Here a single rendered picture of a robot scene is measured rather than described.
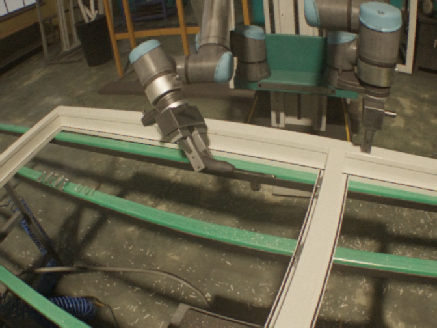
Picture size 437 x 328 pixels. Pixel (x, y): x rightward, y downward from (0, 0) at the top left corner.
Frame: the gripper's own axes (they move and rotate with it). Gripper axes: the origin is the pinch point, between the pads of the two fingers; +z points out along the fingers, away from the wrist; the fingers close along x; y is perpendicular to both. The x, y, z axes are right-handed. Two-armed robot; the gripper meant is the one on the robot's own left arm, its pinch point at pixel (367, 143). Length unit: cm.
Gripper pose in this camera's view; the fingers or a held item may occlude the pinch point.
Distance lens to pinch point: 79.0
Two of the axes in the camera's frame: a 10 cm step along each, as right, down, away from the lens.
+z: 1.1, 7.8, 6.2
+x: 3.9, -6.1, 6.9
